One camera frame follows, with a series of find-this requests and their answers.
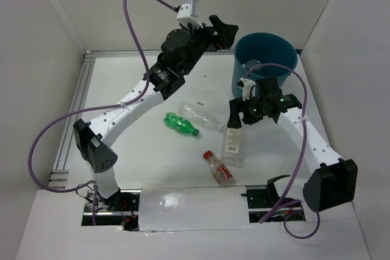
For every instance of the teal plastic bin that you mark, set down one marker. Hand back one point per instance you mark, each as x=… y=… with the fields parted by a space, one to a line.
x=264 y=48

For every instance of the clear bottle with paper label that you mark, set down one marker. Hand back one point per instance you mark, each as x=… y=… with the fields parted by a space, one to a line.
x=232 y=147

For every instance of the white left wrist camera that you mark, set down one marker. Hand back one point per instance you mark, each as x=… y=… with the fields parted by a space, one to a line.
x=187 y=15

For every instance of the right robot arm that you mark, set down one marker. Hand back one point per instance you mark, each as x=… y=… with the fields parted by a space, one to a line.
x=333 y=179

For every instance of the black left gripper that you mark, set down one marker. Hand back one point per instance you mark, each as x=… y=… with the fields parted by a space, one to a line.
x=227 y=32

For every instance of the green plastic soda bottle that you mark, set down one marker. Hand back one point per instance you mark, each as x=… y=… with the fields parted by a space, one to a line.
x=180 y=125

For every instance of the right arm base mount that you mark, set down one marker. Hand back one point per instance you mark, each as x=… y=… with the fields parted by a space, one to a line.
x=261 y=199

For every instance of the aluminium frame rail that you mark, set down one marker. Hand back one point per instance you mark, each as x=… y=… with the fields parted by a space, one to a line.
x=131 y=61

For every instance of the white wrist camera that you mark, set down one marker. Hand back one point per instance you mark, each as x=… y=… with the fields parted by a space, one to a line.
x=248 y=88
x=187 y=15

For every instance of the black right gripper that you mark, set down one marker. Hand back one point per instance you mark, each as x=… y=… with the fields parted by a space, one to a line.
x=236 y=106

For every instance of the red-capped red-label bottle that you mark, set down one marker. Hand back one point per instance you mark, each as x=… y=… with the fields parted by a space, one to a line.
x=218 y=169

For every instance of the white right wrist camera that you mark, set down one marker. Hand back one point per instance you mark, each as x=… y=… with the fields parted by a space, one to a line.
x=248 y=88

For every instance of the clear bottle cap-down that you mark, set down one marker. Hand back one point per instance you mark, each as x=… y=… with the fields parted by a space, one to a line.
x=199 y=117

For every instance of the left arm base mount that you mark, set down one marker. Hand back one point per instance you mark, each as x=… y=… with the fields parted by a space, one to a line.
x=122 y=212

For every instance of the clear bottle with white cap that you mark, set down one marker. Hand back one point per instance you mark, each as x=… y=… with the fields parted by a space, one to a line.
x=250 y=64

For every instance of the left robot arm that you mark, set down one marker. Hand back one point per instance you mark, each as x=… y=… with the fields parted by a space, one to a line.
x=94 y=139

